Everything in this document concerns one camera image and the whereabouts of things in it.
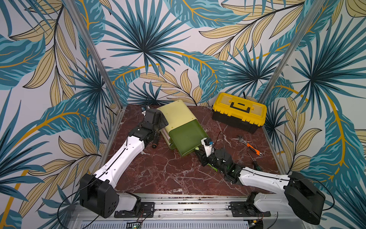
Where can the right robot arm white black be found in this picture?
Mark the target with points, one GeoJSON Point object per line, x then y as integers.
{"type": "Point", "coordinates": [294, 193]}

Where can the right aluminium corner post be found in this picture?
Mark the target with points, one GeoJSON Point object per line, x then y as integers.
{"type": "Point", "coordinates": [315, 8]}

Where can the green black screwdriver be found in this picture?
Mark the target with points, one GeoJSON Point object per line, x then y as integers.
{"type": "Point", "coordinates": [255, 164]}

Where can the orange adjustable wrench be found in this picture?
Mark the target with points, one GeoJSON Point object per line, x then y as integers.
{"type": "Point", "coordinates": [256, 151]}

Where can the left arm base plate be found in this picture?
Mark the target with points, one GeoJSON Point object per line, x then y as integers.
{"type": "Point", "coordinates": [141, 210]}

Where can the yellow black toolbox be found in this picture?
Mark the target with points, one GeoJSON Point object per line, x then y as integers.
{"type": "Point", "coordinates": [239, 112]}

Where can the green cookie packet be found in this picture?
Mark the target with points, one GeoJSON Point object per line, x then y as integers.
{"type": "Point", "coordinates": [215, 169]}

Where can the pale green drawer cabinet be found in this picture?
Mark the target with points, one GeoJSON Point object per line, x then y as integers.
{"type": "Point", "coordinates": [177, 114]}

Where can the aluminium front rail frame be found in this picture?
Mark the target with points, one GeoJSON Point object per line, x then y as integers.
{"type": "Point", "coordinates": [187, 212]}

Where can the green top drawer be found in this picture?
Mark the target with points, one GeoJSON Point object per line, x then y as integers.
{"type": "Point", "coordinates": [187, 137]}

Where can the left aluminium corner post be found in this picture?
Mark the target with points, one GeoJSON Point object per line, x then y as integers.
{"type": "Point", "coordinates": [77, 18]}

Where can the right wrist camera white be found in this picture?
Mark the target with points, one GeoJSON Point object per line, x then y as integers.
{"type": "Point", "coordinates": [207, 143]}

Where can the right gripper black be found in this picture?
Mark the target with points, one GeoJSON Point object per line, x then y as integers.
{"type": "Point", "coordinates": [205, 156]}

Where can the aluminium corner post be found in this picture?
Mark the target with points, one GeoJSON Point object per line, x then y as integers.
{"type": "Point", "coordinates": [77, 18]}
{"type": "Point", "coordinates": [315, 8]}

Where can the black orange screwdriver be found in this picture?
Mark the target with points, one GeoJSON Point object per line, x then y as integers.
{"type": "Point", "coordinates": [155, 144]}

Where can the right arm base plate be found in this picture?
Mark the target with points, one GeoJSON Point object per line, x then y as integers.
{"type": "Point", "coordinates": [244, 209]}

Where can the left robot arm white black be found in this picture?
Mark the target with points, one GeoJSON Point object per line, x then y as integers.
{"type": "Point", "coordinates": [97, 191]}

